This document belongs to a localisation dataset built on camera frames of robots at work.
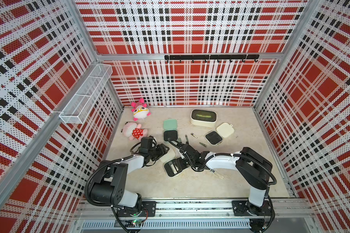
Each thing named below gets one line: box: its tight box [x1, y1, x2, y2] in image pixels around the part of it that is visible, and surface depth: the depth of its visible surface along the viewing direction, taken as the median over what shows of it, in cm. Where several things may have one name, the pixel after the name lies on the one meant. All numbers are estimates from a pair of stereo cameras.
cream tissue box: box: [190, 108, 218, 128], surface depth 110 cm
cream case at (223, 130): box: [204, 122, 235, 146], surface depth 104 cm
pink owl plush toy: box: [130, 98, 152, 121], surface depth 113 cm
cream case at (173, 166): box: [159, 146, 190, 178], surface depth 88 cm
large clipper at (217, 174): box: [210, 168, 225, 180], surface depth 86 cm
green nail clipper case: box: [162, 118, 179, 142], surface depth 110 cm
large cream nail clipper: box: [168, 161, 178, 175], surface depth 88 cm
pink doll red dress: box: [120, 121, 148, 141], surface depth 101 cm
